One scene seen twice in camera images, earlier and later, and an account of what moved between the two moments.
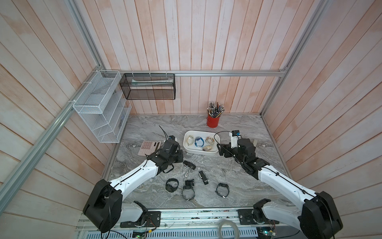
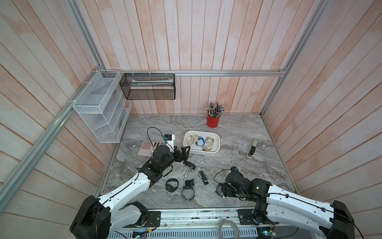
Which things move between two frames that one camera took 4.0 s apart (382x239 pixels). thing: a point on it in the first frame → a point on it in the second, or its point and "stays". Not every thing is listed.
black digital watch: (222, 189) stays
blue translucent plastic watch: (199, 142) stays
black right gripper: (227, 147) → (230, 194)
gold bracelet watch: (210, 140) stays
